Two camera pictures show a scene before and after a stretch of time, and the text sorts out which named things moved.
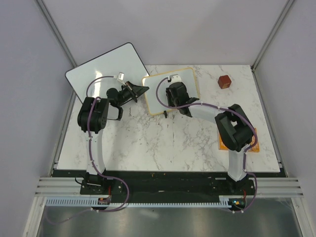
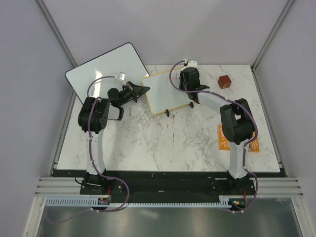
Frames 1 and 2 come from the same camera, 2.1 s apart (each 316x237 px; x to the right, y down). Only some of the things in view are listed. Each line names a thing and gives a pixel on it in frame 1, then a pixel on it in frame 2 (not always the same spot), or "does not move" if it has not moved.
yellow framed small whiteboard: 150,83 does not move
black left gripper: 135,91 does not move
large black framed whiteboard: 111,70 does not move
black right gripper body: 171,101 → 182,85
